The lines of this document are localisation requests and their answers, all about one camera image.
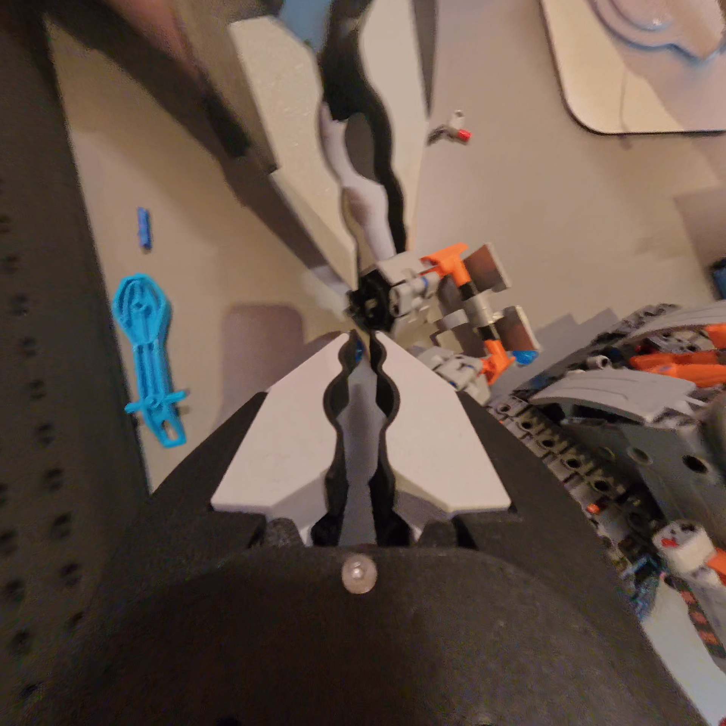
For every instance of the light blue brick separator tool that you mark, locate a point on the light blue brick separator tool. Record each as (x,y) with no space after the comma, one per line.
(139,309)

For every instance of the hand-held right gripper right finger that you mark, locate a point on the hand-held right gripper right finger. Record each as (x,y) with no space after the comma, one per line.
(448,454)

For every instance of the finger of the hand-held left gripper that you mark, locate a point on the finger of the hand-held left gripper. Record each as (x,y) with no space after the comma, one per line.
(283,102)
(408,85)

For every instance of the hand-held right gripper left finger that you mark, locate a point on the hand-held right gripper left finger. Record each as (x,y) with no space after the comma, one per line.
(272,454)

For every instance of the grey red pin connector piece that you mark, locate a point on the grey red pin connector piece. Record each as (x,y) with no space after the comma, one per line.
(454,127)

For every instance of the blue toy kit box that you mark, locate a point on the blue toy kit box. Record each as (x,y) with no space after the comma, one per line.
(719,278)

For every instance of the blue toy pin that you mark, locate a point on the blue toy pin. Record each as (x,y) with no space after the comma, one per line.
(144,227)

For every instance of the grey orange twin-motor toy assembly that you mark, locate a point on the grey orange twin-motor toy assembly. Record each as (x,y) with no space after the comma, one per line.
(408,289)

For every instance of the large grey orange toy vehicle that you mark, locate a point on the large grey orange toy vehicle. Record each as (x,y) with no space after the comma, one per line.
(624,448)

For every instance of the black round stud piece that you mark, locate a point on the black round stud piece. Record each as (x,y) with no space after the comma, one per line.
(363,324)

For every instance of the white desk lamp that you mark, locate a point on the white desk lamp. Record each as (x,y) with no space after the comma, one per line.
(624,85)

